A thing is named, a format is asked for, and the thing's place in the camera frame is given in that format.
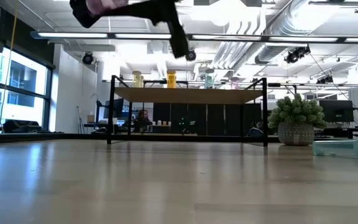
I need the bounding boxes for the black cabinet row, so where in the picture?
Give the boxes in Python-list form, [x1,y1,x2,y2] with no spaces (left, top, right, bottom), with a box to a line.
[152,102,262,137]

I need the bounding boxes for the black computer monitor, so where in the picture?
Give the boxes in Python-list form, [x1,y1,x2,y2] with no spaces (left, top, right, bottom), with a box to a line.
[318,99,356,123]
[103,98,126,119]

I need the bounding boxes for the green faux plant grey pot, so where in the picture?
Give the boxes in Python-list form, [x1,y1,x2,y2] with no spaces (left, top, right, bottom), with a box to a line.
[267,92,328,147]

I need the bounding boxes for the wooden shelf black metal frame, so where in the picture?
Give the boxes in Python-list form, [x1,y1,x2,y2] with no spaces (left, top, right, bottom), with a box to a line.
[106,74,269,147]

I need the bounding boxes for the black aluminium table frame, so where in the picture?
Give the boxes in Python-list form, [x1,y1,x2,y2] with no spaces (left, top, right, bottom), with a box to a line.
[0,132,358,144]

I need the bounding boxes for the long ceiling light strip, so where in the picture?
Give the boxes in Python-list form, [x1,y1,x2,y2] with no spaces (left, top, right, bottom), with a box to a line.
[29,30,358,45]

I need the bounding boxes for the hanging black light bar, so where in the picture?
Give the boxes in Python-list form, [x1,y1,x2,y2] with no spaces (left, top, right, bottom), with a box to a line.
[308,0,358,14]

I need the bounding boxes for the orange medicine bottle white cap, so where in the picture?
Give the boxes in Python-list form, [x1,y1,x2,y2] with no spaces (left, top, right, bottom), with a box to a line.
[167,70,178,89]

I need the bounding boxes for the person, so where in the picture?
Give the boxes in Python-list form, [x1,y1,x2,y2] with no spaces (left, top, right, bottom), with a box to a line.
[134,109,152,134]

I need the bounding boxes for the black couch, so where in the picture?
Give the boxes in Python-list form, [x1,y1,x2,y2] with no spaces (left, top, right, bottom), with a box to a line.
[2,119,43,134]

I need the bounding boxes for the silver ventilation duct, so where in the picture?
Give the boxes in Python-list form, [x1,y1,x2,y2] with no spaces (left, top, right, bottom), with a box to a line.
[255,0,326,65]

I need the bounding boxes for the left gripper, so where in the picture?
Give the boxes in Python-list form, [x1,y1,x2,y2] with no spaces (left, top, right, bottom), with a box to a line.
[69,0,190,59]

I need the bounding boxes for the large black-framed window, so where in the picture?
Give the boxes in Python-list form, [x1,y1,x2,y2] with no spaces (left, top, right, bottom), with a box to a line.
[0,46,55,134]

